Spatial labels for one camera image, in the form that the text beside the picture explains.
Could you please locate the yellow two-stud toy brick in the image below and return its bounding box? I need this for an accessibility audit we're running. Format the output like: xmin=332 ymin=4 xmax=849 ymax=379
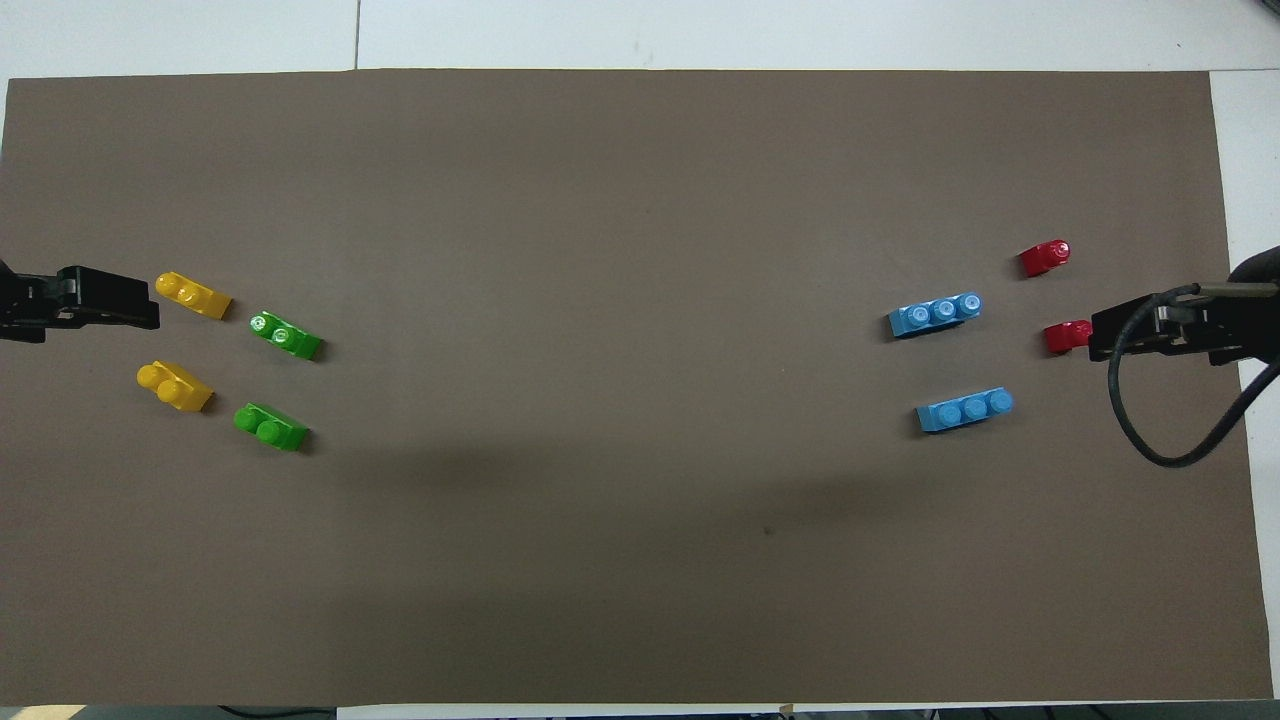
xmin=136 ymin=360 xmax=216 ymax=413
xmin=155 ymin=271 xmax=234 ymax=320

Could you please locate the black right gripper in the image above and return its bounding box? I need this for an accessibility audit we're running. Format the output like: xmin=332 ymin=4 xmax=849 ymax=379
xmin=1088 ymin=246 xmax=1280 ymax=367

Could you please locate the brown paper table mat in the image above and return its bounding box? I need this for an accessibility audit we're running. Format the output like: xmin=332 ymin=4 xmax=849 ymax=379
xmin=0 ymin=68 xmax=1273 ymax=706

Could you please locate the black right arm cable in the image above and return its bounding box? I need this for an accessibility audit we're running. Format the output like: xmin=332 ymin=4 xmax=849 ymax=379
xmin=1106 ymin=283 xmax=1280 ymax=469

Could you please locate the blue three-stud toy brick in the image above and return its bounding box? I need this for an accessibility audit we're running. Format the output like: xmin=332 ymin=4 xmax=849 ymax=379
xmin=888 ymin=292 xmax=984 ymax=341
xmin=915 ymin=387 xmax=1015 ymax=434

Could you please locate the red one-stud toy brick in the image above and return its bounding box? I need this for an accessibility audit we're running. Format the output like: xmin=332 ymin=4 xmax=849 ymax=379
xmin=1018 ymin=239 xmax=1072 ymax=280
xmin=1043 ymin=319 xmax=1093 ymax=357

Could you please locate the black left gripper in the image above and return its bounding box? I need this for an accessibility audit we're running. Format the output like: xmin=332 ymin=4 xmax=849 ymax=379
xmin=0 ymin=262 xmax=161 ymax=343

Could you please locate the green two-stud toy brick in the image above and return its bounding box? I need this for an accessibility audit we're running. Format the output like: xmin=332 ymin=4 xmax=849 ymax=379
xmin=248 ymin=310 xmax=324 ymax=362
xmin=233 ymin=402 xmax=311 ymax=453

